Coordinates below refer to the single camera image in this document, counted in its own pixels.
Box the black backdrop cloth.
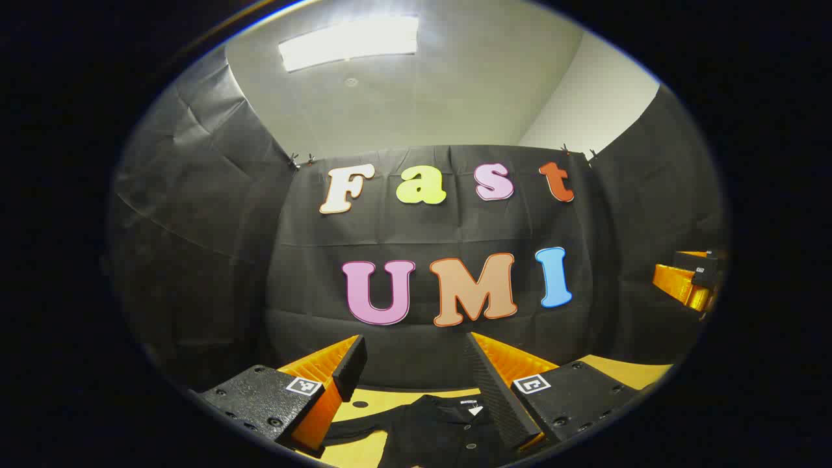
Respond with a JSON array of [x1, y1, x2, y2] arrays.
[[107, 49, 730, 392]]

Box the ceiling light panel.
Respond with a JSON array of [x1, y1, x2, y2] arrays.
[[278, 16, 421, 73]]

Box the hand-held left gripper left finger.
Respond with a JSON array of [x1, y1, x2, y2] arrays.
[[188, 334, 369, 459]]

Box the black knit garment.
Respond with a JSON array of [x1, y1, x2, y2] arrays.
[[322, 393, 521, 468]]

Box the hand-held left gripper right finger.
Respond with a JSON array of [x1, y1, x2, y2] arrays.
[[464, 331, 642, 456]]

